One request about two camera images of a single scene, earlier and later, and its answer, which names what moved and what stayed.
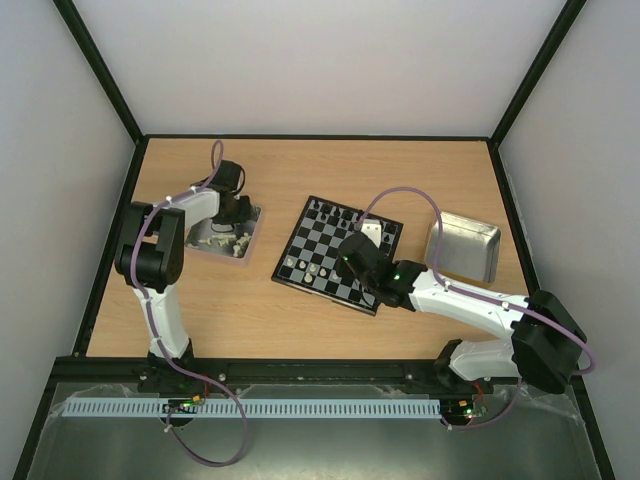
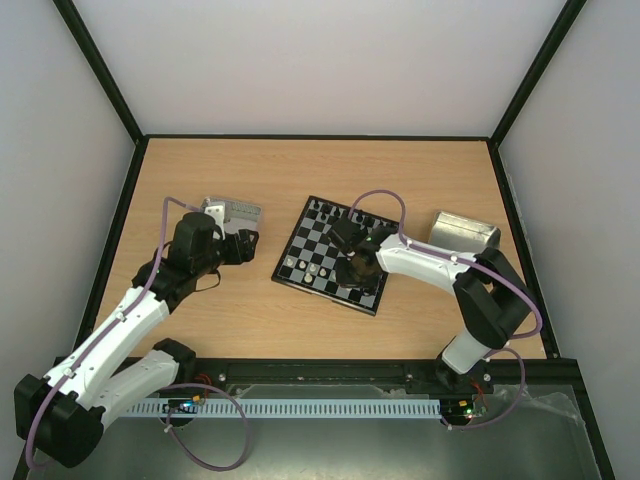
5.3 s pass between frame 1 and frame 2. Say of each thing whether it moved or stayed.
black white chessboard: stayed
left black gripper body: moved
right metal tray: stayed
